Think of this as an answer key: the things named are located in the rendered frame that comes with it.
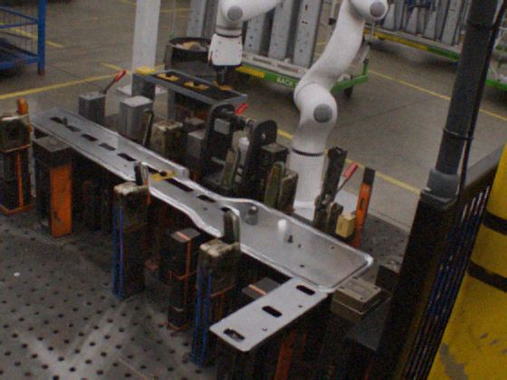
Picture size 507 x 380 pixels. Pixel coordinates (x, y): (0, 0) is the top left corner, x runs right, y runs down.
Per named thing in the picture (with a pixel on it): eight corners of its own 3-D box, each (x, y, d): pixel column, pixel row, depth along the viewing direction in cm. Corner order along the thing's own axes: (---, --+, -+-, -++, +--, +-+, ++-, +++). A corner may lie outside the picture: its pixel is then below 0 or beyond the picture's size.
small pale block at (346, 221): (313, 327, 173) (338, 214, 158) (320, 321, 176) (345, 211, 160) (323, 332, 171) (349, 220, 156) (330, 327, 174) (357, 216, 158)
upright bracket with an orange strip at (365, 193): (329, 324, 175) (364, 166, 153) (330, 322, 176) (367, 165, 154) (337, 328, 173) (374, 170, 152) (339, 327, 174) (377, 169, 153)
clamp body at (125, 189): (104, 290, 177) (103, 185, 162) (134, 276, 185) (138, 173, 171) (123, 305, 172) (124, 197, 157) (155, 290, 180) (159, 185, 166)
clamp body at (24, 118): (-8, 208, 211) (-15, 114, 195) (25, 197, 221) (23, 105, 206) (5, 219, 205) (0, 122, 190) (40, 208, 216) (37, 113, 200)
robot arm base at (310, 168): (291, 180, 238) (297, 135, 230) (336, 196, 229) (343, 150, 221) (264, 197, 224) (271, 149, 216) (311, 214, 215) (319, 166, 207)
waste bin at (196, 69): (144, 127, 492) (150, 39, 461) (192, 114, 530) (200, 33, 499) (186, 147, 464) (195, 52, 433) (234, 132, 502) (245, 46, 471)
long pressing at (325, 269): (12, 119, 212) (12, 116, 212) (62, 108, 228) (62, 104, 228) (329, 299, 137) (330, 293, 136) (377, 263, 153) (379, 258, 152)
